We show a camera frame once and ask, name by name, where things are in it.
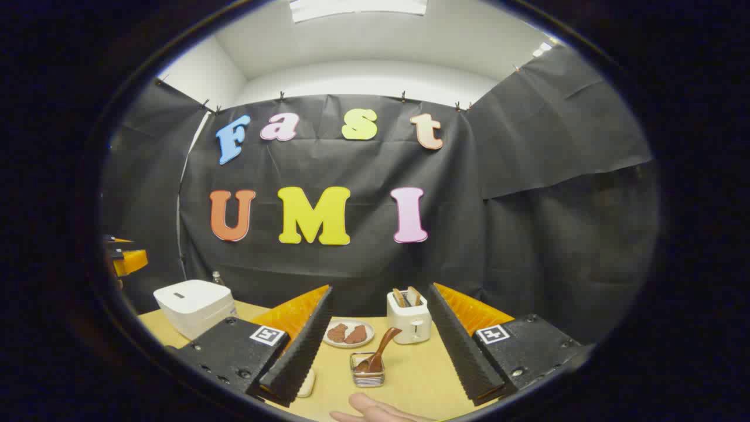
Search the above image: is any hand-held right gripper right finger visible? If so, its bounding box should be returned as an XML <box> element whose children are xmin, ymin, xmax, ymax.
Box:
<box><xmin>426</xmin><ymin>283</ymin><xmax>594</xmax><ymax>407</ymax></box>

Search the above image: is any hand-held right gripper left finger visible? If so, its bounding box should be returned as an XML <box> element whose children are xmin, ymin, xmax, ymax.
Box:
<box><xmin>166</xmin><ymin>285</ymin><xmax>336</xmax><ymax>409</ymax></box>

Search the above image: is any white rice cooker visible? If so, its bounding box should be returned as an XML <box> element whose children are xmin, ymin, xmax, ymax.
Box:
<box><xmin>154</xmin><ymin>280</ymin><xmax>238</xmax><ymax>341</ymax></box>

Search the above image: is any brown wooden spoon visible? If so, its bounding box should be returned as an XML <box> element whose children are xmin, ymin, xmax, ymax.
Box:
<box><xmin>356</xmin><ymin>327</ymin><xmax>403</xmax><ymax>373</ymax></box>

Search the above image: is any white toaster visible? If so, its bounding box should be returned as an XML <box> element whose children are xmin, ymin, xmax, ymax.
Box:
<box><xmin>387</xmin><ymin>290</ymin><xmax>432</xmax><ymax>345</ymax></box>

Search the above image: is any white round plate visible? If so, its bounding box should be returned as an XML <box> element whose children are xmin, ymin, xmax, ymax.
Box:
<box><xmin>323</xmin><ymin>319</ymin><xmax>375</xmax><ymax>349</ymax></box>

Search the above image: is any long ceiling light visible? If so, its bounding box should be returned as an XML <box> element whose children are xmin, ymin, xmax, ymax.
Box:
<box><xmin>289</xmin><ymin>0</ymin><xmax>428</xmax><ymax>23</ymax></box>

